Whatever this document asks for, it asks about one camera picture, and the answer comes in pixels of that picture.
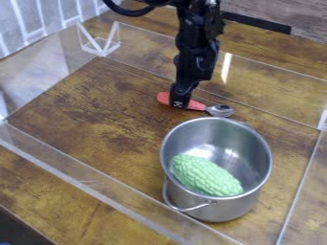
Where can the black wall strip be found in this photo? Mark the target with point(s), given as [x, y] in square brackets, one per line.
[259, 23]

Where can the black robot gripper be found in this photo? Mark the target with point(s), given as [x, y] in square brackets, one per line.
[195, 64]

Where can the stainless steel pot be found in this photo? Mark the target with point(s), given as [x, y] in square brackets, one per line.
[216, 163]

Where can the clear acrylic corner bracket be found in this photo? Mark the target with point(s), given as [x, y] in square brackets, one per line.
[97, 45]

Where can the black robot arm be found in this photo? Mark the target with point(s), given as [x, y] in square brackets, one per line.
[199, 16]

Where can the orange handled metal spoon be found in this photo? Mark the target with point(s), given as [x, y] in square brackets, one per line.
[219, 110]

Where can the green bitter melon toy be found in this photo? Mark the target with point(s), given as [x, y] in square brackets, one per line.
[203, 176]

